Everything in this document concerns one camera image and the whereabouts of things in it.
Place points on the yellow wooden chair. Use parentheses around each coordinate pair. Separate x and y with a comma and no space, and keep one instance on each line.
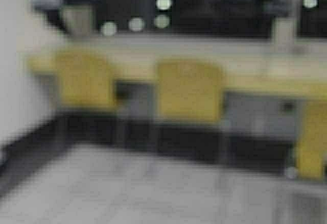
(310,148)
(190,91)
(85,80)

